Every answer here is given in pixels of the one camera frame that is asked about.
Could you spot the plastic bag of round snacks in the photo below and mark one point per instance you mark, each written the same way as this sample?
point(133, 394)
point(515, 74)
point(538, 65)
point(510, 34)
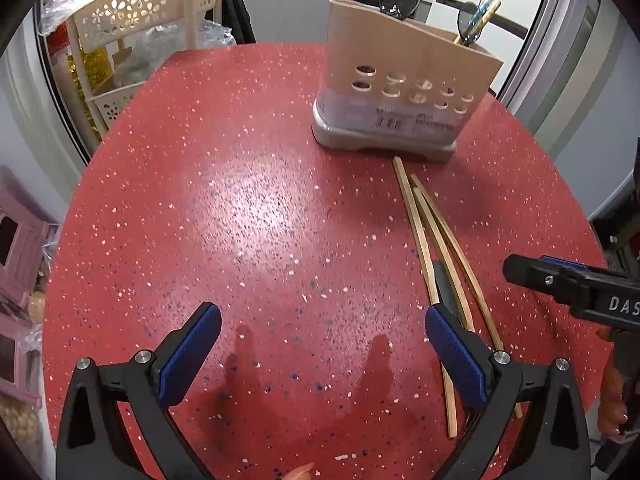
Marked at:
point(20, 427)

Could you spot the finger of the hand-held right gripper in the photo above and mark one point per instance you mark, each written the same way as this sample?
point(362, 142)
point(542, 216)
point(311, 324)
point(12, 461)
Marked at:
point(535, 274)
point(600, 276)

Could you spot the beige plastic utensil holder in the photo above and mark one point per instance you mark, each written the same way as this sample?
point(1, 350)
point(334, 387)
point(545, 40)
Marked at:
point(400, 50)

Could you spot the crumpled clear plastic bag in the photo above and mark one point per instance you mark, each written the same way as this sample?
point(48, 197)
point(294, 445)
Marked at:
point(65, 2)

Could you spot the blue patterned bamboo chopstick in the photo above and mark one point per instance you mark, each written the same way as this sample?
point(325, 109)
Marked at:
point(481, 10)
point(492, 10)

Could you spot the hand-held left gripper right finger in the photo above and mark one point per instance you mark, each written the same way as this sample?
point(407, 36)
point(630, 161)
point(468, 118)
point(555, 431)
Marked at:
point(452, 355)

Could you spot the clear plastic bags on shelf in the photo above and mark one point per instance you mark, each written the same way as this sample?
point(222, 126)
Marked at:
point(165, 47)

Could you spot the gold foil bag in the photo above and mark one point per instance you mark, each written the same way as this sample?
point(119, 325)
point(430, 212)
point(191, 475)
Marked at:
point(90, 75)

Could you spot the black hanging cloth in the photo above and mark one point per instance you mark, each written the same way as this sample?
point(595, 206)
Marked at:
point(236, 15)

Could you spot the person's left hand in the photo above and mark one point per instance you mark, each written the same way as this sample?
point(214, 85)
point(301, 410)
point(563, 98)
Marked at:
point(303, 472)

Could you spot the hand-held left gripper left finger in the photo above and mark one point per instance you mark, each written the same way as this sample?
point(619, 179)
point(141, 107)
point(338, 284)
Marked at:
point(192, 355)

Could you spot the pink plastic stool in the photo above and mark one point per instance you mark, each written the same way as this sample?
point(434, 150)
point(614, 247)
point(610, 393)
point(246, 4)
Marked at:
point(15, 360)
point(20, 240)

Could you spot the sliding door frame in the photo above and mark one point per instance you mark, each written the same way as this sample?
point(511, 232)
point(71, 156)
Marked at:
point(550, 35)

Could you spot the beige perforated storage rack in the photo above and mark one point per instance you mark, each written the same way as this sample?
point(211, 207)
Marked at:
point(125, 10)

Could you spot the person's right hand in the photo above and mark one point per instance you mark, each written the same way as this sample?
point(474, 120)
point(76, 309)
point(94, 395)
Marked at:
point(612, 400)

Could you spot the grey lower cabinets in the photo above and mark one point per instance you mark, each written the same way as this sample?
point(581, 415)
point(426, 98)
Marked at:
point(285, 7)

